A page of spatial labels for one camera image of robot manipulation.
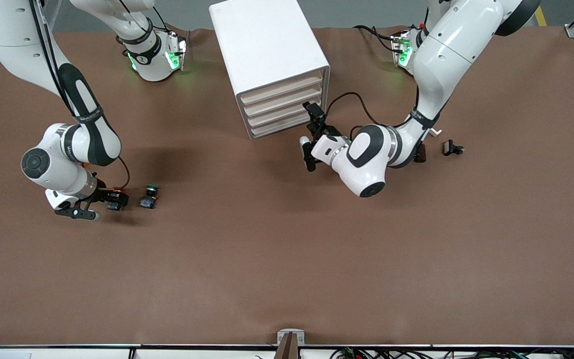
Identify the black left base cable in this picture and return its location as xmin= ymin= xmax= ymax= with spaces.
xmin=353 ymin=24 xmax=398 ymax=54

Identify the black right base cable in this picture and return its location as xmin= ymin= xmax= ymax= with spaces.
xmin=150 ymin=6 xmax=191 ymax=50

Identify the black base cable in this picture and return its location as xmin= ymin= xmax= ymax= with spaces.
xmin=353 ymin=24 xmax=398 ymax=54
xmin=150 ymin=6 xmax=191 ymax=50

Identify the green push button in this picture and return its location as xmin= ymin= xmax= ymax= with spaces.
xmin=140 ymin=184 xmax=162 ymax=209

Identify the white plastic drawer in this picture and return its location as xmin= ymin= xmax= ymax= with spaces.
xmin=249 ymin=106 xmax=327 ymax=139
xmin=240 ymin=71 xmax=325 ymax=107
xmin=246 ymin=95 xmax=326 ymax=129
xmin=243 ymin=83 xmax=325 ymax=118

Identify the white plastic drawer cabinet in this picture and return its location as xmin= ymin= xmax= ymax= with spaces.
xmin=209 ymin=0 xmax=331 ymax=141

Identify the brown table cover sheet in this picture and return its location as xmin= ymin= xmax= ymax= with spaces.
xmin=0 ymin=26 xmax=574 ymax=347

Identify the white table edge rail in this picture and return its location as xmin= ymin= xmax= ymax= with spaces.
xmin=0 ymin=343 xmax=574 ymax=359

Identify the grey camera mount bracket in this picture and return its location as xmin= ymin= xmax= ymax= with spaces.
xmin=273 ymin=329 xmax=306 ymax=359

